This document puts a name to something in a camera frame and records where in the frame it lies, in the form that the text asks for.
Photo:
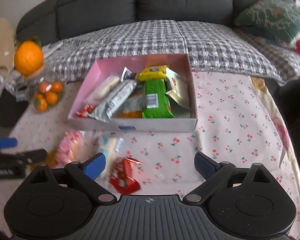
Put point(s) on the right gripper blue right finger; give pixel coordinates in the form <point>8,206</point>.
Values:
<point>216,177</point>

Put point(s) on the grey checkered quilt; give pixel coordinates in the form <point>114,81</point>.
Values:
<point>210,47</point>

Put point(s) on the cream snack packet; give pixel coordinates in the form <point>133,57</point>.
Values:
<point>177,88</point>

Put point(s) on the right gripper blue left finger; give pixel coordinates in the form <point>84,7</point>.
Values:
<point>83,177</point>

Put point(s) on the orange snack packet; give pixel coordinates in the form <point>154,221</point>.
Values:
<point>132,108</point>

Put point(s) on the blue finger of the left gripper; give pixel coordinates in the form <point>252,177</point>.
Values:
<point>34,156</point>
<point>8,143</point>

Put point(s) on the large orange on jar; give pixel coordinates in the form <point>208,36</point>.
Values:
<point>28,58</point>

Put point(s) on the pink sprinkled snack packet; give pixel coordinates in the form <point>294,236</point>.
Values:
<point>69,148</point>

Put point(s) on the small red candy packet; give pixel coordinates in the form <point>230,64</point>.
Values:
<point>83,113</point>

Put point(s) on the cherry print tablecloth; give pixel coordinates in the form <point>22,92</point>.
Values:
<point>237,122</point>

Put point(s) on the dark grey sofa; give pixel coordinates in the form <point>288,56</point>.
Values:
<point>54,20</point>

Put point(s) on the white remote control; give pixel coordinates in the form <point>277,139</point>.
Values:
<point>51,48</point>

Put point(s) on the red foil snack packet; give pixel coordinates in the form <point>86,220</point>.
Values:
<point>122,175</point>

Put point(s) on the gold yellow snack packet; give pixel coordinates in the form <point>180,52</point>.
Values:
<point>50,159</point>

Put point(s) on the white blue snack packet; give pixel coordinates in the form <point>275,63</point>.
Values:
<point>110,147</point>

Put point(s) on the glass jar of oranges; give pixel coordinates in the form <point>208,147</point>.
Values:
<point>43,89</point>

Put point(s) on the green embroidered cushion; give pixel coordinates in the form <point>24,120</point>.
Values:
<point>279,19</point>

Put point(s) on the silver snack bar wrapper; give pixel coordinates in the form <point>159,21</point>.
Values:
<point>113,101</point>

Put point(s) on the green snack packet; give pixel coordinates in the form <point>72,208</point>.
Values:
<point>157,105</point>

